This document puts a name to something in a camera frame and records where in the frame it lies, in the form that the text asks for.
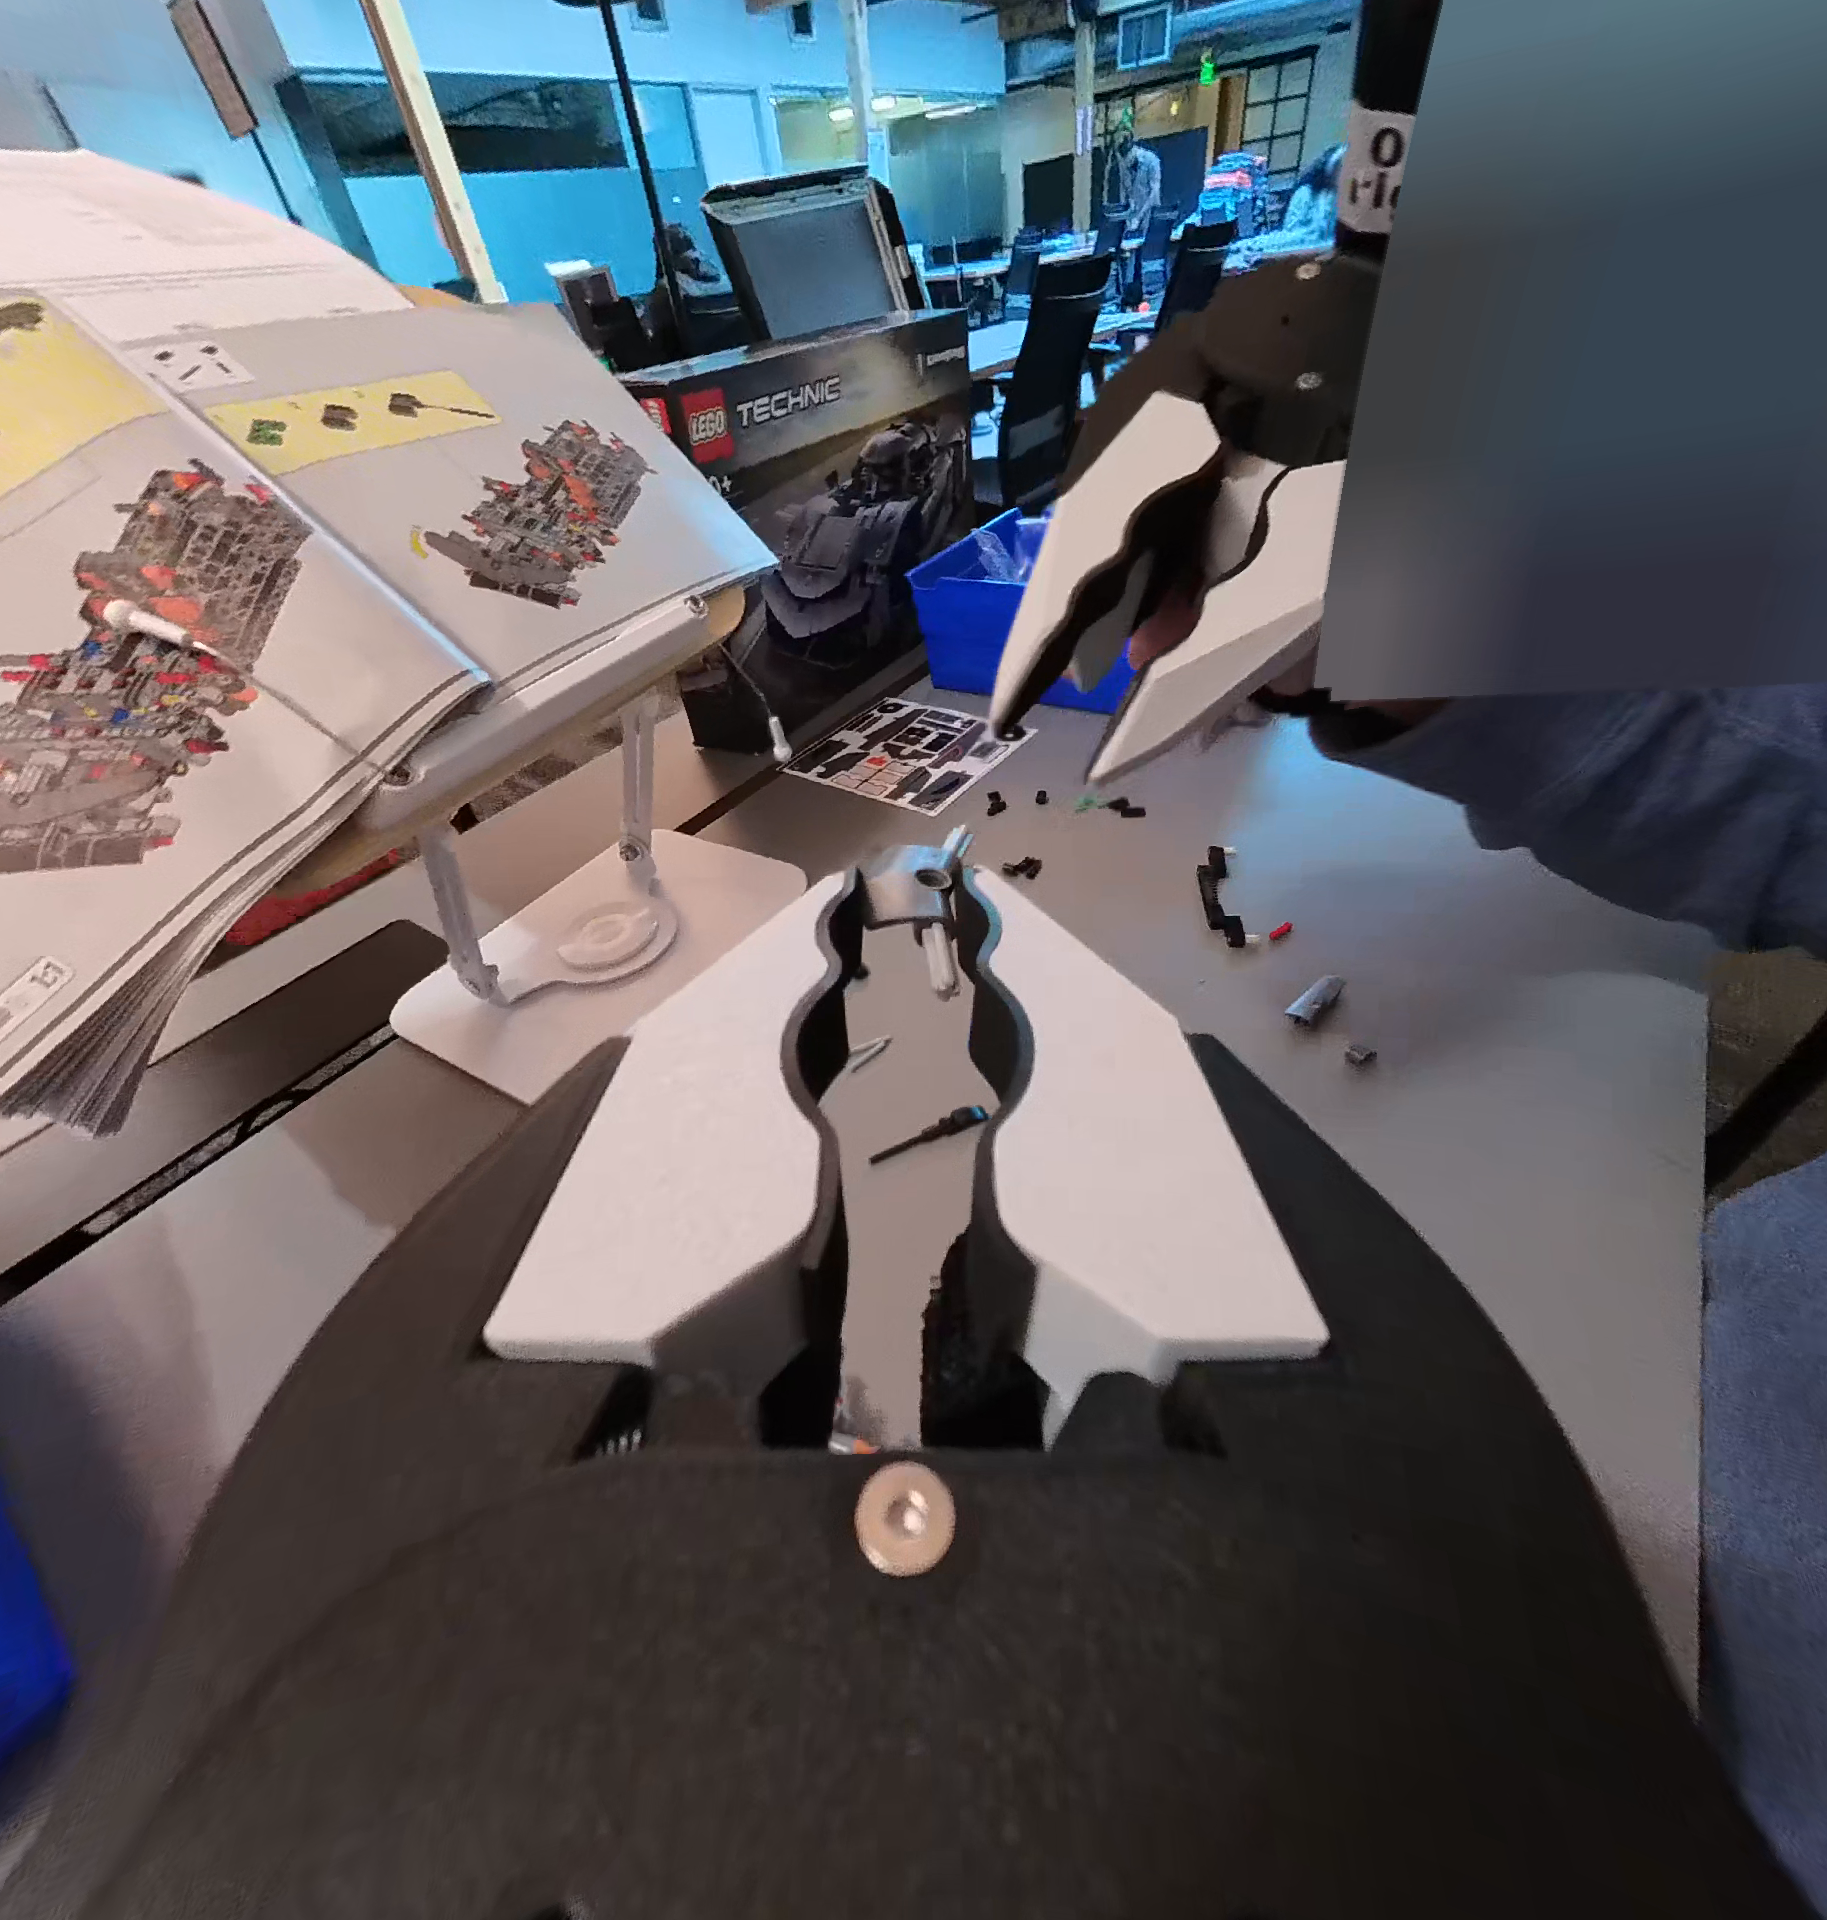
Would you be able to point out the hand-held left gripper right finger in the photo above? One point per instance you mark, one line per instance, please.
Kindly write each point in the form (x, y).
(1153, 1201)

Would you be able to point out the lego sticker sheet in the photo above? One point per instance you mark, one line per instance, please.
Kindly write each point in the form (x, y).
(898, 757)

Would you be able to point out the black lego frame beam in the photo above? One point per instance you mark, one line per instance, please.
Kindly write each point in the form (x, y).
(1221, 901)

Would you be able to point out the black lego set box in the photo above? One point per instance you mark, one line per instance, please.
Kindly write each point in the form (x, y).
(792, 450)

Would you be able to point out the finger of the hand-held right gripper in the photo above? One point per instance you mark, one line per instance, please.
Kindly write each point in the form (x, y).
(1257, 600)
(1092, 526)

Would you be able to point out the person's right hand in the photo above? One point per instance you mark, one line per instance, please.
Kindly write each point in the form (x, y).
(1165, 631)

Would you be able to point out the black lego axle with connector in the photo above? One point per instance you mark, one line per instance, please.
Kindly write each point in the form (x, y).
(958, 1119)

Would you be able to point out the white book stand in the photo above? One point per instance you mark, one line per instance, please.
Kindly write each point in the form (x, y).
(702, 901)

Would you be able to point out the dark grey lego connector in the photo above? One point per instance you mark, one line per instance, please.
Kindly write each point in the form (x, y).
(906, 897)

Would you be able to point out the lego instruction booklet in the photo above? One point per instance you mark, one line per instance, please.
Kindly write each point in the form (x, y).
(254, 600)

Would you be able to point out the black office chair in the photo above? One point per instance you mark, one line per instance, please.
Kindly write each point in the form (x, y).
(1198, 270)
(1047, 376)

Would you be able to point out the person's right forearm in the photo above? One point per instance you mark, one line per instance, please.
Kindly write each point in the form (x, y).
(1602, 811)

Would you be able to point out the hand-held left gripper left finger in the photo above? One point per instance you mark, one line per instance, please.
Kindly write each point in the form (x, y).
(657, 1201)

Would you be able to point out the clear plastic parts bags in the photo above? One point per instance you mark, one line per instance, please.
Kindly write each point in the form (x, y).
(1003, 551)

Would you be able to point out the dark grey curved lego panel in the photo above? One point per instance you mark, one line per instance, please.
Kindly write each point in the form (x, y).
(1315, 1002)

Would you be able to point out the blue plastic bin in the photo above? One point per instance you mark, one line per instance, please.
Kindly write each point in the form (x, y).
(952, 615)

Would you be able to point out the black monitor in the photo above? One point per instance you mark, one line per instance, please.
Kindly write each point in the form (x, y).
(807, 262)

